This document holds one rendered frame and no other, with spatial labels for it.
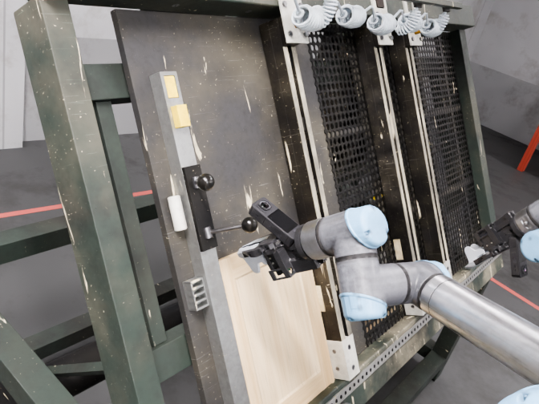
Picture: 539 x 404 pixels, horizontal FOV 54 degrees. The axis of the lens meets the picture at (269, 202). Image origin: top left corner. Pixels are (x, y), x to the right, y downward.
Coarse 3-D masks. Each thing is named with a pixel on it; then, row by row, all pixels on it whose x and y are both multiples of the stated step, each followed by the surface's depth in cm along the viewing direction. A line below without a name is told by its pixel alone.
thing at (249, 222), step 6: (246, 222) 120; (252, 222) 120; (204, 228) 122; (210, 228) 123; (216, 228) 123; (222, 228) 122; (228, 228) 122; (234, 228) 122; (246, 228) 120; (252, 228) 120; (204, 234) 123; (210, 234) 123
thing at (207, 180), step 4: (196, 176) 121; (200, 176) 111; (204, 176) 111; (208, 176) 111; (212, 176) 112; (192, 180) 121; (196, 180) 120; (200, 180) 111; (204, 180) 110; (208, 180) 111; (212, 180) 111; (192, 184) 121; (196, 184) 121; (200, 184) 111; (204, 184) 111; (208, 184) 111; (212, 184) 111; (200, 188) 112; (204, 188) 111; (208, 188) 111
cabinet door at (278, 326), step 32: (256, 288) 139; (288, 288) 149; (256, 320) 138; (288, 320) 148; (320, 320) 158; (256, 352) 137; (288, 352) 146; (320, 352) 157; (256, 384) 136; (288, 384) 145; (320, 384) 155
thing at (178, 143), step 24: (168, 72) 120; (168, 120) 120; (168, 144) 122; (192, 240) 123; (192, 264) 125; (216, 264) 126; (216, 288) 125; (216, 312) 125; (216, 336) 125; (216, 360) 127; (240, 360) 129; (240, 384) 128
